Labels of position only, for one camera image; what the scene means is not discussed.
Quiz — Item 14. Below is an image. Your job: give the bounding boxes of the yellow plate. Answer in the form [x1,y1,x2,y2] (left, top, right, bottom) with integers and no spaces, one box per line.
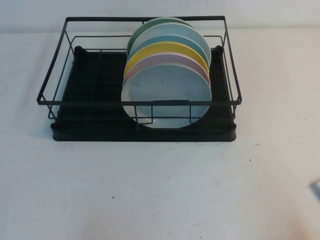
[123,41,210,81]

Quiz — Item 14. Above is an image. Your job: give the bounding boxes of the pale blue white-rimmed plate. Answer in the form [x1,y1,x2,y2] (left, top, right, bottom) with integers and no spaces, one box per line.
[129,23,212,66]

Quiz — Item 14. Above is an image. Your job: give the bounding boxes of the teal plate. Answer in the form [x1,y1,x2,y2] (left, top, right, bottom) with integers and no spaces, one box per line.
[126,34,210,67]

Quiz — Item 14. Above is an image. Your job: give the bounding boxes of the green plate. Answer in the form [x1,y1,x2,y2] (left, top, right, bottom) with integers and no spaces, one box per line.
[126,16,193,60]

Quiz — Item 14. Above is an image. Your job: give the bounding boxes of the black wire dish rack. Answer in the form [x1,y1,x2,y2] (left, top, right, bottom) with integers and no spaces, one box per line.
[36,15,243,126]

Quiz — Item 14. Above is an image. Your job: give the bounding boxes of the black plastic drip tray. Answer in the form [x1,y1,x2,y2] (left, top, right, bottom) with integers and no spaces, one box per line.
[49,45,238,143]

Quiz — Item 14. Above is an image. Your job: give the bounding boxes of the lilac pink plate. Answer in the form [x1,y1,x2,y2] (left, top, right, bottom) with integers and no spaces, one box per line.
[122,52,211,87]

